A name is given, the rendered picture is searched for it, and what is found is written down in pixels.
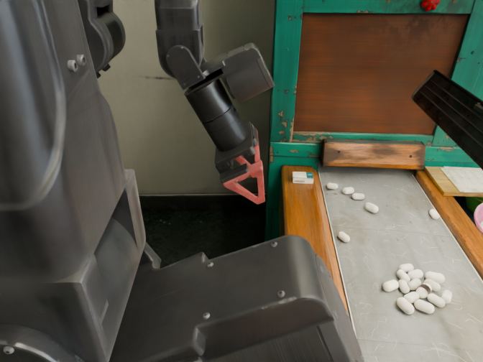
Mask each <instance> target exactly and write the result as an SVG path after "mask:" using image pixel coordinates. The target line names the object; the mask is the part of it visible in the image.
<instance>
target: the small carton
mask: <svg viewBox="0 0 483 362"><path fill-rule="evenodd" d="M292 179H293V183H305V184H313V173H312V172H293V175H292Z"/></svg>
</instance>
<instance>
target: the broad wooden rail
mask: <svg viewBox="0 0 483 362"><path fill-rule="evenodd" d="M293 172H312V173H313V184H305V183H293V179H292V175H293ZM279 217H280V237H281V236H286V235H296V236H301V237H303V238H305V239H306V240H307V241H308V242H309V243H310V245H311V246H312V248H313V250H314V252H315V253H316V254H318V255H319V256H320V257H321V258H322V260H323V262H324V264H325V265H326V267H327V269H328V270H329V271H330V273H331V277H332V279H333V281H334V283H335V285H336V288H337V290H338V291H339V294H340V296H341V299H342V301H343V303H344V306H345V308H346V311H348V312H349V310H348V307H347V303H346V297H345V294H344V288H343V284H342V280H341V275H340V271H339V265H338V262H337V258H336V252H335V248H334V242H333V239H332V235H331V229H330V225H329V221H328V216H327V212H326V206H325V203H324V199H323V193H322V189H321V184H320V180H319V176H318V172H317V171H316V170H315V169H314V168H313V167H312V166H304V165H283V166H281V183H280V205H279Z"/></svg>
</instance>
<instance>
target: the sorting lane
mask: <svg viewBox="0 0 483 362"><path fill-rule="evenodd" d="M318 176H319V180H320V184H321V189H322V193H323V199H324V203H325V206H326V212H327V216H328V221H329V225H330V229H331V235H332V239H333V244H334V248H335V252H336V258H337V262H338V265H339V271H340V275H341V280H342V284H343V288H344V294H345V297H346V303H347V307H348V310H349V317H350V320H351V324H352V327H353V329H354V332H355V335H356V338H357V340H358V343H359V347H360V349H361V352H362V355H363V357H364V362H483V281H482V279H481V277H480V276H479V275H478V273H477V271H476V269H475V268H474V267H473V265H472V263H471V262H470V260H469V259H468V258H467V256H466V254H465V253H464V252H463V250H462V249H461V247H460V245H459V244H458V242H457V241H456V239H455V238H454V236H453V235H452V233H451V232H450V230H449V229H448V227H447V226H446V224H445V223H444V221H443V220H442V218H441V217H440V215H439V218H438V219H433V218H432V217H431V215H430V214H429V211H430V210H432V209H434V210H436V209H435V208H434V206H433V204H432V203H431V201H430V200H429V199H428V197H427V195H426V194H425V193H424V191H423V189H422V187H421V186H420V185H419V183H418V181H417V180H416V179H415V177H414V176H413V175H389V174H367V173H345V172H318ZM328 183H336V184H337V185H338V188H337V189H336V190H333V189H328V188H327V184H328ZM345 187H352V188H354V192H353V193H352V194H346V195H345V194H343V192H342V190H343V189H344V188H345ZM354 193H362V194H364V196H365V198H364V199H363V200H354V199H353V198H352V195H353V194H354ZM365 203H372V204H374V205H376V206H377V207H378V211H377V212H376V213H372V212H370V211H368V210H366V209H365V208H364V205H365ZM436 211H437V210H436ZM341 231H342V232H344V233H345V234H346V235H348V236H349V238H350V240H349V242H343V241H342V240H341V239H340V238H339V237H338V233H339V232H341ZM402 264H412V265H413V270H416V269H419V270H421V271H422V272H423V277H422V278H420V279H419V280H420V281H421V284H423V283H424V281H425V280H426V278H425V274H426V272H435V273H440V274H442V275H444V277H445V281H444V282H443V283H441V284H439V285H440V287H441V288H440V290H439V291H437V292H435V291H433V290H431V293H430V294H435V295H437V296H438V297H440V298H441V296H442V293H443V291H444V290H449V291H450V292H451V293H452V298H451V302H450V303H448V304H445V306H444V307H438V306H436V305H434V304H433V303H431V302H429V301H428V296H427V297H425V298H419V299H420V300H423V301H425V302H428V303H431V304H432V305H433V306H434V312H433V313H431V314H428V313H426V312H423V311H421V310H418V309H416V308H415V305H414V303H411V305H412V306H413V307H414V312H413V313H412V314H410V315H409V314H406V313H404V312H403V311H402V310H401V309H400V308H399V307H398V306H397V299H398V298H399V297H404V296H405V295H406V294H408V293H411V292H416V290H410V291H409V292H408V293H406V294H405V293H402V292H401V290H400V288H399V287H398V288H397V289H395V290H393V291H391V292H386V291H384V289H383V284H384V283H385V282H388V281H390V280H396V281H397V282H398V281H399V280H400V278H399V277H398V276H397V271H398V270H399V266H400V265H402Z"/></svg>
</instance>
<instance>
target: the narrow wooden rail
mask: <svg viewBox="0 0 483 362"><path fill-rule="evenodd" d="M413 176H414V177H415V179H416V180H417V181H418V183H419V185H420V186H421V187H422V189H423V191H424V193H425V194H426V195H427V197H428V199H429V200H430V201H431V203H432V204H433V206H434V208H435V209H436V210H437V212H438V214H439V215H440V217H441V218H442V220H443V221H444V223H445V224H446V226H447V227H448V229H449V230H450V232H451V233H452V235H453V236H454V238H455V239H456V241H457V242H458V244H459V245H460V247H461V249H462V250H463V252H464V253H465V254H466V256H467V258H468V259H469V260H470V262H471V264H472V265H473V267H474V268H475V269H476V271H477V273H478V275H479V276H480V277H481V279H482V281H483V235H482V234H481V233H480V231H479V230H478V228H477V227H476V226H475V225H474V224H473V222H472V221H471V219H470V218H469V216H468V215H467V214H466V213H465V212H464V210H463V209H462V208H461V206H460V205H459V204H458V203H457V201H456V200H455V199H454V197H453V196H446V195H442V194H441V192H440V191H439V189H438V188H437V187H436V185H435V184H434V183H433V181H432V180H431V178H430V177H429V176H428V174H427V173H426V171H425V170H424V169H422V170H415V171H414V174H413Z"/></svg>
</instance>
